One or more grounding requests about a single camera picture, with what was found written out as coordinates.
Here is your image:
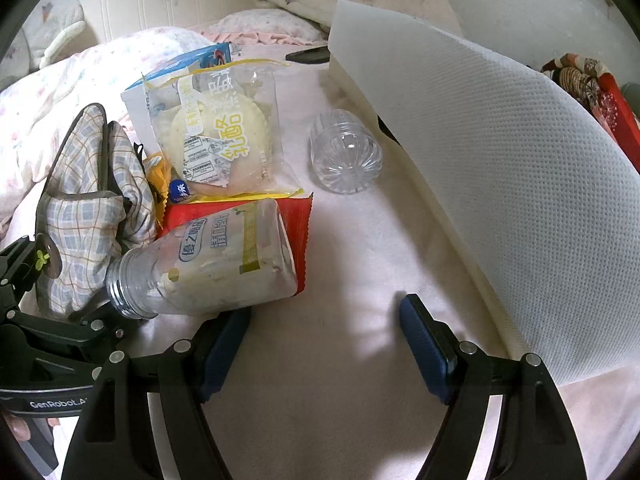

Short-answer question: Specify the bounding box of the white plush printed pillow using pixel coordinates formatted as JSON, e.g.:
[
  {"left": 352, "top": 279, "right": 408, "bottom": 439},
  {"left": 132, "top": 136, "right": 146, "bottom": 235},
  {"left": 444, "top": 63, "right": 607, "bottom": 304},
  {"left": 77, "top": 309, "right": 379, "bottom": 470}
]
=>
[{"left": 0, "top": 0, "right": 101, "bottom": 91}]

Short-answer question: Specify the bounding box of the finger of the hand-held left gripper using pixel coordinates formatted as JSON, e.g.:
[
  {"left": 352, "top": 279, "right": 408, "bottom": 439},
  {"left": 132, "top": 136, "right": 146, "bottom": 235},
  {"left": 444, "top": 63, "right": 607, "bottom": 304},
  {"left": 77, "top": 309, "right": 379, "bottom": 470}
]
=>
[
  {"left": 0, "top": 234, "right": 61, "bottom": 311},
  {"left": 15, "top": 305, "right": 141, "bottom": 366}
]

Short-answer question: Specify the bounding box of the floral white quilt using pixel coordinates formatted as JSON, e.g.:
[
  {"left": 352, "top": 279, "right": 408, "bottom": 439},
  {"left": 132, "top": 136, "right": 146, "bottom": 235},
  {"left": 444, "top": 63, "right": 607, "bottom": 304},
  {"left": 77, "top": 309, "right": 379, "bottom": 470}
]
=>
[{"left": 0, "top": 27, "right": 221, "bottom": 231}]

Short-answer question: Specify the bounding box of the person's left hand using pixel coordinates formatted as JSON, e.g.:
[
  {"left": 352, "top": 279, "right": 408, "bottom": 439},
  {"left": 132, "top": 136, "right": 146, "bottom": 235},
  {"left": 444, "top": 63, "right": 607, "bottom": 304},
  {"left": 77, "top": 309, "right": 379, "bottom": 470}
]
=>
[{"left": 0, "top": 409, "right": 32, "bottom": 442}]

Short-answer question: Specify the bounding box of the floral pillow with pink frill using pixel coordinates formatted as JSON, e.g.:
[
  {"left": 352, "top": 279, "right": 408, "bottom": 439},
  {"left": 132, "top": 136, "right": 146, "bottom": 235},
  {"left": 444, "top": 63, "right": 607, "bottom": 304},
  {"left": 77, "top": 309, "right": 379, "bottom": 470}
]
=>
[{"left": 200, "top": 10, "right": 328, "bottom": 46}]

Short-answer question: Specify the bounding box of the red snack packet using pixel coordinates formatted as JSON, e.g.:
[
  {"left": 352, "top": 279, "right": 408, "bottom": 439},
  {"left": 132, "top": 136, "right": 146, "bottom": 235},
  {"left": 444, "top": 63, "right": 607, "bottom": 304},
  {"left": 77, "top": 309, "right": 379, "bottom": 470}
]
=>
[{"left": 156, "top": 192, "right": 315, "bottom": 283}]

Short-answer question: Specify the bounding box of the plaid fabric pouch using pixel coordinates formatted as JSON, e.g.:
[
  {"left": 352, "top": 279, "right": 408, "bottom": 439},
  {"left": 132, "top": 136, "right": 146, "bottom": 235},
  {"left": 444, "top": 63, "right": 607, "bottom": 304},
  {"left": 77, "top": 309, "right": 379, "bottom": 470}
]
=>
[{"left": 35, "top": 102, "right": 161, "bottom": 321}]

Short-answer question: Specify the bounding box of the blue cartoon carton box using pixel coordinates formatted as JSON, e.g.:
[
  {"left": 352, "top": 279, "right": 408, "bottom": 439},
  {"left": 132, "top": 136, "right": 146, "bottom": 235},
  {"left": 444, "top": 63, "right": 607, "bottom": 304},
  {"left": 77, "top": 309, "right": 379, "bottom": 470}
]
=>
[{"left": 121, "top": 42, "right": 236, "bottom": 133}]

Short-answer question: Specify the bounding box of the clear bread packet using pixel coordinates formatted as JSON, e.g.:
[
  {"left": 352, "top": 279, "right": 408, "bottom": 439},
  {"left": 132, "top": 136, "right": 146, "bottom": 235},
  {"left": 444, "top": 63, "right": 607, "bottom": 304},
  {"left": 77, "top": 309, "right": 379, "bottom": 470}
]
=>
[{"left": 140, "top": 57, "right": 306, "bottom": 203}]

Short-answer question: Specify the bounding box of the black smartphone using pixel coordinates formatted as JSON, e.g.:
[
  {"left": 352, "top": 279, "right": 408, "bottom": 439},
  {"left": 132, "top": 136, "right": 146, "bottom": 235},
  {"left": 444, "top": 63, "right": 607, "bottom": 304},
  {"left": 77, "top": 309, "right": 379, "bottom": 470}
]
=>
[{"left": 285, "top": 46, "right": 332, "bottom": 66}]

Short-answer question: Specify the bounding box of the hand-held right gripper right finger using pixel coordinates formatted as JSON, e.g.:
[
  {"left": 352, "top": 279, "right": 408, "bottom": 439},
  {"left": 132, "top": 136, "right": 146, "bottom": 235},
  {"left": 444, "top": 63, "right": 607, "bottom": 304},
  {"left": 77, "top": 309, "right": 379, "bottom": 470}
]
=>
[{"left": 398, "top": 294, "right": 588, "bottom": 480}]

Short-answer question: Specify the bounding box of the yellow snack packet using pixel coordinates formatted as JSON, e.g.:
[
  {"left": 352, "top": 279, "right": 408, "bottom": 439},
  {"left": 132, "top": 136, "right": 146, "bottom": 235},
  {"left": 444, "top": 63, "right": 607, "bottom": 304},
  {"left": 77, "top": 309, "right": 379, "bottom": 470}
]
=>
[{"left": 142, "top": 152, "right": 173, "bottom": 226}]

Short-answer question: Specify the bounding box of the labelled plastic milk bottle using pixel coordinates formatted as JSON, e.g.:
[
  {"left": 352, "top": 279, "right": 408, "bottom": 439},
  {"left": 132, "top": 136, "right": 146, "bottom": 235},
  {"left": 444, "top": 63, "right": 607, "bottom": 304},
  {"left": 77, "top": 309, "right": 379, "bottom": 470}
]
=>
[{"left": 106, "top": 197, "right": 299, "bottom": 320}]

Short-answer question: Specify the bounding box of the clear empty plastic bottle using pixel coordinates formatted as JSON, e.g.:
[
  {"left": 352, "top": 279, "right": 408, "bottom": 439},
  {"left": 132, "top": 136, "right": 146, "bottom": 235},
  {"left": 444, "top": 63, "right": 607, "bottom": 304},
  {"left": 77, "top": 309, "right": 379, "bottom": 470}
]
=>
[{"left": 309, "top": 108, "right": 384, "bottom": 196}]

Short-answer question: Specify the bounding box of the white fabric storage box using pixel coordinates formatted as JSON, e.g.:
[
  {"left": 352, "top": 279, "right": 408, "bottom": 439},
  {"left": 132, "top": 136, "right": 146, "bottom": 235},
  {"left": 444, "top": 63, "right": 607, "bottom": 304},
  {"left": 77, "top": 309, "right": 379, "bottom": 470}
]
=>
[{"left": 325, "top": 0, "right": 640, "bottom": 386}]

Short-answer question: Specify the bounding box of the red patterned cloth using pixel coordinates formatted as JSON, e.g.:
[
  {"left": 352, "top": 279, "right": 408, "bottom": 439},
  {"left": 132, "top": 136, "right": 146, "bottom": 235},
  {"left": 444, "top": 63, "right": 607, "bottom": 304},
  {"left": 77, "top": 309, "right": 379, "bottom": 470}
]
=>
[{"left": 540, "top": 52, "right": 640, "bottom": 171}]

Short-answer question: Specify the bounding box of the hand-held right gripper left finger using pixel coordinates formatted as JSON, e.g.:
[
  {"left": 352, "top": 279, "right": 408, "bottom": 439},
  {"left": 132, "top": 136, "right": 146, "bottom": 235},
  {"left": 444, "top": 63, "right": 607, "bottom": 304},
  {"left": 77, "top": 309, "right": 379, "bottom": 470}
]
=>
[{"left": 60, "top": 305, "right": 253, "bottom": 480}]

